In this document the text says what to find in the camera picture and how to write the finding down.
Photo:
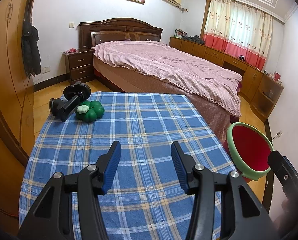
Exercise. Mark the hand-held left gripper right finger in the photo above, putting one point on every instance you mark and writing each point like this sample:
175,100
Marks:
180,167

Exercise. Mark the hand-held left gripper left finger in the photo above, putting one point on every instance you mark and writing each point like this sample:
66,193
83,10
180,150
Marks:
111,167

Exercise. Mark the red bucket with green rim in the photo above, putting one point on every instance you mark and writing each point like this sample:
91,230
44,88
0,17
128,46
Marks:
251,147

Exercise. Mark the blue plaid tablecloth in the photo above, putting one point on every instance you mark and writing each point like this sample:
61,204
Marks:
144,120

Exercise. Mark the green pepper toy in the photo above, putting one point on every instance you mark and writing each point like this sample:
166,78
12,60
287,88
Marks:
92,111

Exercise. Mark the wooden corner shelf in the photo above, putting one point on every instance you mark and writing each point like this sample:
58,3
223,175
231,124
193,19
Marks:
259,105

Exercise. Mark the black dumbbell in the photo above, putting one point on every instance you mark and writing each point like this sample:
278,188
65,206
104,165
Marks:
69,102

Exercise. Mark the small glass jar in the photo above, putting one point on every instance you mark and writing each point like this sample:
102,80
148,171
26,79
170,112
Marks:
269,94

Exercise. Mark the red box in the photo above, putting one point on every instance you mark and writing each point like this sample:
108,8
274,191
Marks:
277,76

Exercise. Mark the pink checked blanket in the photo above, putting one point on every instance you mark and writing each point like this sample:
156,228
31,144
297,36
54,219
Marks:
176,67

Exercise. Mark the dark wooden nightstand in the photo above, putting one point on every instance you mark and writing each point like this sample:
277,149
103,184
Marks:
80,66

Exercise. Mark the long wooden cabinet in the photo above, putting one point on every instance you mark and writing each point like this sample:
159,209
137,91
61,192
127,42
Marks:
214,52

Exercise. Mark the small black object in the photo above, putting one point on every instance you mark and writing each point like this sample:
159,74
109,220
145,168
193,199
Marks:
240,57

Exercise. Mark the red items on nightstand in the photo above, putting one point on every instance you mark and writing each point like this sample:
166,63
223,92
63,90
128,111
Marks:
70,50

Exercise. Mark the dark clothes pile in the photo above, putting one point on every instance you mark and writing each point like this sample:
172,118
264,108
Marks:
194,40

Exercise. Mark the row of books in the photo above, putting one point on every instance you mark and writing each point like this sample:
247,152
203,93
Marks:
180,33

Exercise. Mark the dark wooden bed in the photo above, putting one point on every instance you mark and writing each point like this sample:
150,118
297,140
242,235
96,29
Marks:
119,28

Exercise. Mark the black jacket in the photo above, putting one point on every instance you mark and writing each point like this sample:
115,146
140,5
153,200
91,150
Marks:
31,50

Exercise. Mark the wooden wardrobe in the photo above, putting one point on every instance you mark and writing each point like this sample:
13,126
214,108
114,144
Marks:
3,67

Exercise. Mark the cream and red curtain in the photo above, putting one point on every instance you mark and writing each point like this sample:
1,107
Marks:
239,27

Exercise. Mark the low wall socket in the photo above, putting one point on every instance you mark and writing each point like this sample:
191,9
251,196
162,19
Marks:
46,70

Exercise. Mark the wall light switch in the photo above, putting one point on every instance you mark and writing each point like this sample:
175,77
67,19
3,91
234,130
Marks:
72,25

